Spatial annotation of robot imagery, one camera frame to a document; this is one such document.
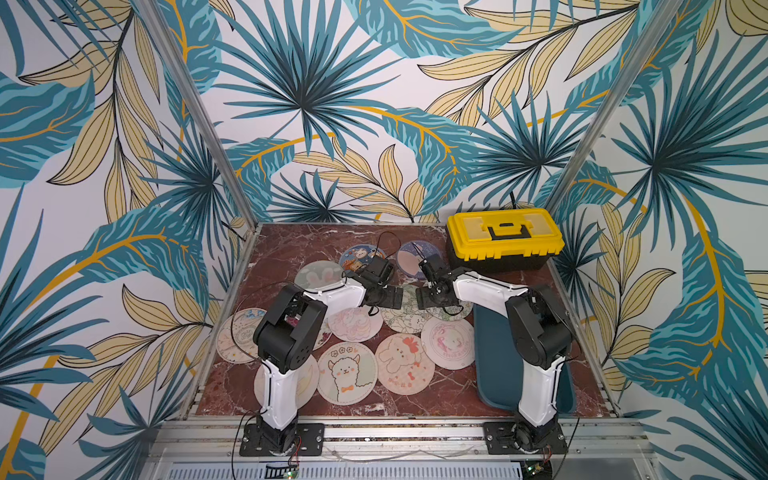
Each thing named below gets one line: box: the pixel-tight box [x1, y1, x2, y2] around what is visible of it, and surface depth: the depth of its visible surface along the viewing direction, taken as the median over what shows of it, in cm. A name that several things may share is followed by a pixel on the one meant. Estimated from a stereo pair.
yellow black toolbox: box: [446, 208, 565, 272], surface depth 97 cm
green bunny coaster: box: [294, 260, 344, 291], surface depth 108 cm
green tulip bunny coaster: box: [381, 284, 429, 334], surface depth 97 cm
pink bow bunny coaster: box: [375, 333, 435, 395], surface depth 87 cm
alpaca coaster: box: [317, 341, 378, 406], surface depth 85 cm
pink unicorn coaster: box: [328, 306, 384, 343], surface depth 94 cm
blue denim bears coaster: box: [339, 244, 388, 275], surface depth 112 cm
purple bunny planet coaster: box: [396, 240, 441, 279], surface depth 115 cm
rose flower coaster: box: [312, 318, 332, 351], surface depth 92 cm
